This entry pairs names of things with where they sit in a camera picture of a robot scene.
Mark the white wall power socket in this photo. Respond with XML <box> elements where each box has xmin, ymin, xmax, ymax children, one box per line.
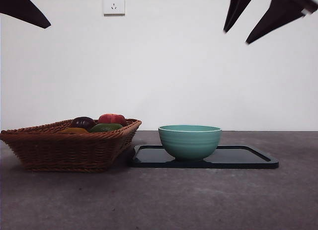
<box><xmin>103</xmin><ymin>0</ymin><xmax>126</xmax><ymax>16</ymax></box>

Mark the teal ceramic bowl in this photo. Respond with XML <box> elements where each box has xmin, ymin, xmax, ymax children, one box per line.
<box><xmin>158</xmin><ymin>125</ymin><xmax>223</xmax><ymax>162</ymax></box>

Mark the dark teal rectangular tray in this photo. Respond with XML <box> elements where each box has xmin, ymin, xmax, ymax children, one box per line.
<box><xmin>129</xmin><ymin>145</ymin><xmax>279</xmax><ymax>169</ymax></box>

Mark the dark purple round fruit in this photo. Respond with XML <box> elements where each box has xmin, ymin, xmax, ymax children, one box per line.
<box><xmin>70</xmin><ymin>116</ymin><xmax>96</xmax><ymax>130</ymax></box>

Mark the green avocado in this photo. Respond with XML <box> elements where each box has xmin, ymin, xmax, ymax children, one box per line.
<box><xmin>89</xmin><ymin>123</ymin><xmax>124</xmax><ymax>133</ymax></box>

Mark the red peach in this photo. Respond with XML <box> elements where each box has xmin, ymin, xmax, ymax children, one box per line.
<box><xmin>97</xmin><ymin>113</ymin><xmax>127</xmax><ymax>127</ymax></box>

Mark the brown kiwi fruit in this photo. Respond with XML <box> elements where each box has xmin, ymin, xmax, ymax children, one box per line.
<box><xmin>58</xmin><ymin>127</ymin><xmax>89</xmax><ymax>135</ymax></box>

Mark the brown wicker basket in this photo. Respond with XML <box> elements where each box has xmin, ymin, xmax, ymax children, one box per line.
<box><xmin>0</xmin><ymin>118</ymin><xmax>142</xmax><ymax>173</ymax></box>

